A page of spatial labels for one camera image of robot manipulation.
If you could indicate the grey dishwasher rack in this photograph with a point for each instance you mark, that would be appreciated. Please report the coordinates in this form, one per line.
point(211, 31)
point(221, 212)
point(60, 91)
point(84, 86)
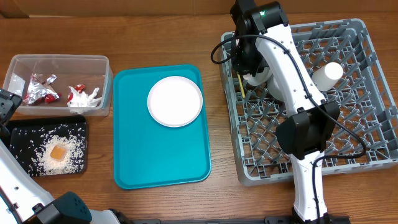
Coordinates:
point(367, 109)

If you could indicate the grey round plate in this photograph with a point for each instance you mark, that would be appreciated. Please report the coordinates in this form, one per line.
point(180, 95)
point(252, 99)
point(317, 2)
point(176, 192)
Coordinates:
point(259, 78)

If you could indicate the foil wrapper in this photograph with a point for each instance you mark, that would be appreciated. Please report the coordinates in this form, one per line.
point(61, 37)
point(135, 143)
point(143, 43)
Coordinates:
point(40, 89)

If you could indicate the white paper cup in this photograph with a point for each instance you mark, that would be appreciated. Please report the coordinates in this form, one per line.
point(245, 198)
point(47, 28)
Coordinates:
point(327, 76)

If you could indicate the teal plastic tray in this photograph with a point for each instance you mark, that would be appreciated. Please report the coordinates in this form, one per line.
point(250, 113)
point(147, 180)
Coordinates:
point(146, 153)

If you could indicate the white plate with cutlery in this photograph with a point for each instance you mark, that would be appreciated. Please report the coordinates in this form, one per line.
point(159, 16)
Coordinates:
point(175, 101)

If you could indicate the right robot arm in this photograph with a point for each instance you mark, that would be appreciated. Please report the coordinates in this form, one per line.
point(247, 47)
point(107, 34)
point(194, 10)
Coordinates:
point(263, 43)

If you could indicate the small grey bowl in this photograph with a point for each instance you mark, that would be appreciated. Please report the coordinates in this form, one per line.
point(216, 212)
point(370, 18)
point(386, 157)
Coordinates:
point(274, 89)

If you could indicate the red ketchup packet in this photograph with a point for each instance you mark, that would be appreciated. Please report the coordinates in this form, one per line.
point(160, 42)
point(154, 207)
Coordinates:
point(75, 92)

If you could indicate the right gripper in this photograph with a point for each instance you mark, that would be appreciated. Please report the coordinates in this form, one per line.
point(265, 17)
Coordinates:
point(244, 68)

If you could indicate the white rice pile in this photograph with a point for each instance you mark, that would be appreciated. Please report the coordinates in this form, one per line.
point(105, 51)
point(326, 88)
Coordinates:
point(59, 152)

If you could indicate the yellow plastic spoon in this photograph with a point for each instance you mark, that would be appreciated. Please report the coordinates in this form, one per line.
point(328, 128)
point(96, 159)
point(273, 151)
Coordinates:
point(241, 86)

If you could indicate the orange food piece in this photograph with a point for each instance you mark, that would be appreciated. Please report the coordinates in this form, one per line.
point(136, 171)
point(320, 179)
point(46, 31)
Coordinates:
point(58, 153)

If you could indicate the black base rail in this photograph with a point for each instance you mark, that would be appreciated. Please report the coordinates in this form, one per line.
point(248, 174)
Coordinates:
point(266, 220)

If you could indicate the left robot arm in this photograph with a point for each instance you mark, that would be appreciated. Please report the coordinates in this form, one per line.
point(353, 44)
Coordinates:
point(25, 201)

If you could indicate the clear plastic bin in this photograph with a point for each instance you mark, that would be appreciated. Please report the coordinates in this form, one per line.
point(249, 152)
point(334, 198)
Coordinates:
point(93, 71)

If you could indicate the white napkin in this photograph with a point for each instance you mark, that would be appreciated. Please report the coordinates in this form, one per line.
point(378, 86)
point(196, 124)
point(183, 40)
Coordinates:
point(86, 101)

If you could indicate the black tray bin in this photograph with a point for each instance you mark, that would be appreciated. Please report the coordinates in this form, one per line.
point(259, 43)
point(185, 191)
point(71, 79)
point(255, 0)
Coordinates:
point(18, 140)

